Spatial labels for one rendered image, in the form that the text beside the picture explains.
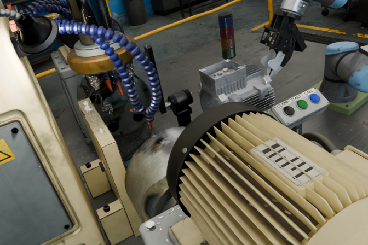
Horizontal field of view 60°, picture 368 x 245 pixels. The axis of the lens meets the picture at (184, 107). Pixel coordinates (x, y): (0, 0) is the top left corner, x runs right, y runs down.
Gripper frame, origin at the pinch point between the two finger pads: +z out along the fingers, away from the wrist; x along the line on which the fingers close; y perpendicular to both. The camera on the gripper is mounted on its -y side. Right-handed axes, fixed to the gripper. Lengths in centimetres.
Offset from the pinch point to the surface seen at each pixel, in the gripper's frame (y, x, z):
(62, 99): 0, -291, 126
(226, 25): -0.3, -33.5, -10.6
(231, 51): -7.0, -33.1, -1.1
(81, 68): 62, 0, 9
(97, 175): 45, -15, 50
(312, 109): 0.6, 20.1, 4.5
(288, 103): 6.1, 15.9, 4.8
